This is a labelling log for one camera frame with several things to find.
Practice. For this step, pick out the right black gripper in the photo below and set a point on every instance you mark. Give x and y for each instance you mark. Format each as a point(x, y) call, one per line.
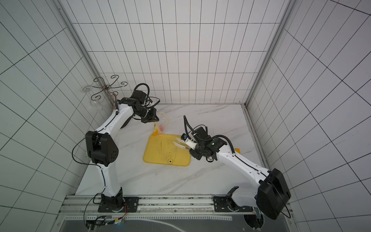
point(194, 152)

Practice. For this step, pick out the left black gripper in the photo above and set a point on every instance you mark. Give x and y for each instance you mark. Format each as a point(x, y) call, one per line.
point(152, 118)

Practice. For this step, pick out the clear yellow resealable bag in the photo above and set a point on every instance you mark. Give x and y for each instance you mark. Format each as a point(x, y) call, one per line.
point(163, 121)

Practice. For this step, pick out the white metal tongs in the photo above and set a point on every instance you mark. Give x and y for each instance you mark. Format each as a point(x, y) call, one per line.
point(182, 143)

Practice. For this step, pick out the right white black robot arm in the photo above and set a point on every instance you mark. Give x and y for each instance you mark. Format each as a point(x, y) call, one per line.
point(270, 194)

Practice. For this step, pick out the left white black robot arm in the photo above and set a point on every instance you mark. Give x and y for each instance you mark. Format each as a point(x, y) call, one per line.
point(103, 150)

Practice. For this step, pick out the yellow plastic tray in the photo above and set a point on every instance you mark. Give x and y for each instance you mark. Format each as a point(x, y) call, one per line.
point(160, 149)

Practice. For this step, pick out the clear glass cup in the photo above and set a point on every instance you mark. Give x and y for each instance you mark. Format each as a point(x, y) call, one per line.
point(94, 99)

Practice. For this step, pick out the metal cup hanger stand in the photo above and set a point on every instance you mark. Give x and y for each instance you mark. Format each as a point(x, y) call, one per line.
point(110, 89)

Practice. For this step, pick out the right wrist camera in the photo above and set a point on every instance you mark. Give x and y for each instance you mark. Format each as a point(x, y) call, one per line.
point(202, 133)

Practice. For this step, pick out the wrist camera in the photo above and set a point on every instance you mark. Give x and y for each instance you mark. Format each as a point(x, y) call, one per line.
point(140, 96)
point(202, 133)

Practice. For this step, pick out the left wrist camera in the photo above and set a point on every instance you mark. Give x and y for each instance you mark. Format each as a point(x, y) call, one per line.
point(140, 96)

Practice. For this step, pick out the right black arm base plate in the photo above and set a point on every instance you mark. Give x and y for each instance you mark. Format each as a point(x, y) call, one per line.
point(226, 204)

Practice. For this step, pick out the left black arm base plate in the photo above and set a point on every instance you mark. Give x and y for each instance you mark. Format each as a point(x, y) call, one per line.
point(120, 205)

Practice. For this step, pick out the aluminium mounting rail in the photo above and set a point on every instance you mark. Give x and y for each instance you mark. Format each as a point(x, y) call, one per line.
point(149, 205)

